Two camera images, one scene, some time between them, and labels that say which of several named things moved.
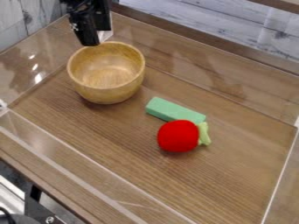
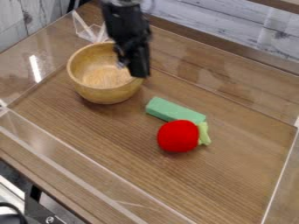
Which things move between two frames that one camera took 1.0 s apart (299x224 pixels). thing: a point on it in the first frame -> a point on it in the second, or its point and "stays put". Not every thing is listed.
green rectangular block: [171, 111] stays put
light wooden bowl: [107, 72] stays put
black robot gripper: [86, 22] -> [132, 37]
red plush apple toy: [178, 136] stays put
